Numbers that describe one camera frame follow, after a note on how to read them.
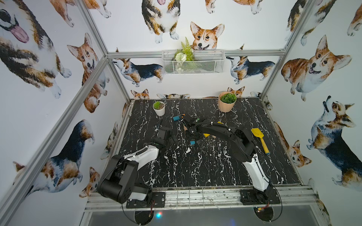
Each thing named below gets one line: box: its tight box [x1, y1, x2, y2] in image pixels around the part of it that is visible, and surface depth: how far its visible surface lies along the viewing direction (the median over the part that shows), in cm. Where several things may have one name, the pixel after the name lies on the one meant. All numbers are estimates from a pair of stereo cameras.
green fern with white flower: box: [173, 36, 196, 73], surface depth 85 cm
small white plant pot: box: [152, 100, 166, 117], surface depth 108 cm
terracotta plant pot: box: [218, 91, 238, 113], surface depth 108 cm
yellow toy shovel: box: [250, 128, 271, 155], surface depth 98 cm
